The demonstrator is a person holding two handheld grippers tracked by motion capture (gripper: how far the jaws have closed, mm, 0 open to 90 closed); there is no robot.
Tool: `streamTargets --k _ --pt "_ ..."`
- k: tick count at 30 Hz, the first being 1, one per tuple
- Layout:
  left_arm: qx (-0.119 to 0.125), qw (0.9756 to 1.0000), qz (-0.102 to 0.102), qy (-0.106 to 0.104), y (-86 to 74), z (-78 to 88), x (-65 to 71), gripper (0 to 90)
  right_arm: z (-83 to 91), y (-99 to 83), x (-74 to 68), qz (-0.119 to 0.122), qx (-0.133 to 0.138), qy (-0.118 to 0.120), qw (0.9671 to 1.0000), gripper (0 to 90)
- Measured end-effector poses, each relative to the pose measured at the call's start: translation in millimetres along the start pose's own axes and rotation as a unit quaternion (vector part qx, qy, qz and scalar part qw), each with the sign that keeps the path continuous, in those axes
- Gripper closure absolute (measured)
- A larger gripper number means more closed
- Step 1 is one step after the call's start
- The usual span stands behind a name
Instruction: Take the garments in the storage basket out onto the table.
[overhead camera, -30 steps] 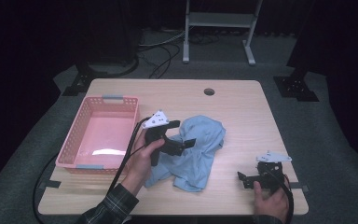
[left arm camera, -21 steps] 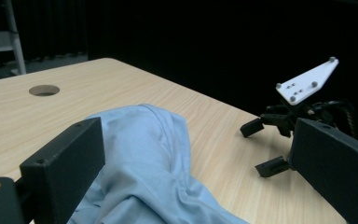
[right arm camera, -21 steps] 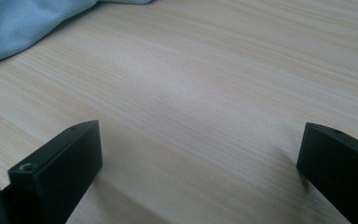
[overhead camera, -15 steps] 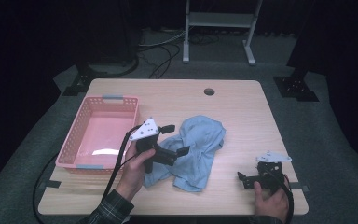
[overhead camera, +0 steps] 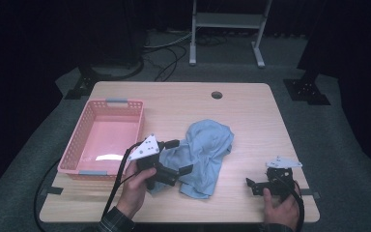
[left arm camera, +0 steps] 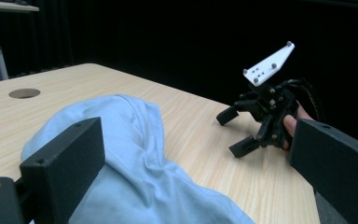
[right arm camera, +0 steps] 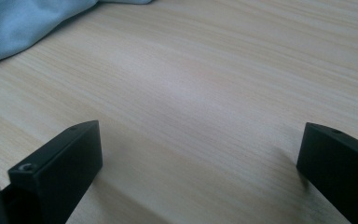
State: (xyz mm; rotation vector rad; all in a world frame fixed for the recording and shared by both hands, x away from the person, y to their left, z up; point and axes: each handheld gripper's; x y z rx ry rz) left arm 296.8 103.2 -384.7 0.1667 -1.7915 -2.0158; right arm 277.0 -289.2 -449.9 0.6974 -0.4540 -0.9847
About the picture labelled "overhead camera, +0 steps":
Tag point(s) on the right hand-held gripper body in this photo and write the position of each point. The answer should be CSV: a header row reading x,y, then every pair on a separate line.
x,y
280,180

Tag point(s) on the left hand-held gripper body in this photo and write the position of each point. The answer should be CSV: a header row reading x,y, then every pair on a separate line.
x,y
148,150

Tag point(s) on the light blue garment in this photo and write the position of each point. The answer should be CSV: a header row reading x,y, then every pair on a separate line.
x,y
203,148

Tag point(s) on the pink plastic basket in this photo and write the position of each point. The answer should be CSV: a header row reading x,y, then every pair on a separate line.
x,y
83,129

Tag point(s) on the person's right hand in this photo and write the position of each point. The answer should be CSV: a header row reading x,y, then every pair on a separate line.
x,y
280,212

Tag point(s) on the person's left hand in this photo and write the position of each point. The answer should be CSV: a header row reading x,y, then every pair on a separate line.
x,y
135,190

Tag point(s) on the black tape strip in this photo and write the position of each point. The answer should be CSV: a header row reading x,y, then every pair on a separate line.
x,y
54,190
312,193

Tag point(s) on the black stand base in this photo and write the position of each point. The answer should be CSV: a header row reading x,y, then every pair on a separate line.
x,y
85,85
307,90

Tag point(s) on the white metal stand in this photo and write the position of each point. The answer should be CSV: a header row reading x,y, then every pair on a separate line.
x,y
228,20

